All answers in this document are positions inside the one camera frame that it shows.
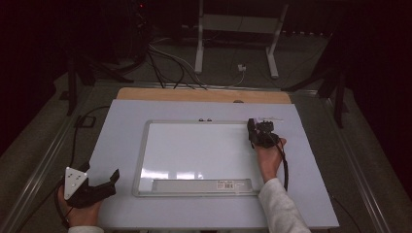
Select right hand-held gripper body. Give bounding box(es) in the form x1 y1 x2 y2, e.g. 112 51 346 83
253 116 284 150

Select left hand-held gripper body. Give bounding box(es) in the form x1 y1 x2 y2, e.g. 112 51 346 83
62 166 118 210

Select person's right hand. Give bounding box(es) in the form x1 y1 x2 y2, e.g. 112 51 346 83
255 137 289 184

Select person's left hand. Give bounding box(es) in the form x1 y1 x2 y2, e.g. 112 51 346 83
56 184 104 228

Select black square floor plate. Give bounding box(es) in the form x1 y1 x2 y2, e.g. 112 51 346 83
74 115 97 128

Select large white table mat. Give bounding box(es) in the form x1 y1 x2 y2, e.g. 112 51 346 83
91 98 340 230

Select white framed whiteboard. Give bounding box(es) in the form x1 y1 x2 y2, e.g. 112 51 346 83
131 119 275 198

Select black tripod stand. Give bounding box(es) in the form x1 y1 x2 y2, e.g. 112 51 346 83
66 54 134 117
281 62 350 129

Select white metal stand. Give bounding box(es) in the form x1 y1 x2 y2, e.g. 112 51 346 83
193 0 290 80

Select dark equipment rack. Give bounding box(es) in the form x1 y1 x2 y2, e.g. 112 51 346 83
106 0 154 66

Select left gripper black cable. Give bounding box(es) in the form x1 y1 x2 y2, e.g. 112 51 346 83
52 105 111 229

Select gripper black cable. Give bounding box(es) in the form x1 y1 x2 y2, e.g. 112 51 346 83
52 105 111 229
275 142 290 192

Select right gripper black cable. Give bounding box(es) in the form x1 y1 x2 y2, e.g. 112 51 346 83
275 142 290 192

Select metal floor rail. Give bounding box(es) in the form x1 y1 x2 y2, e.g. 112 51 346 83
0 86 93 233
324 96 393 233

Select white plug with cable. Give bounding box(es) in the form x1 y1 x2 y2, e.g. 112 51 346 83
193 63 248 89

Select bundle of black floor cables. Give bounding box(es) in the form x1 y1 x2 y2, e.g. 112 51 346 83
142 42 208 91

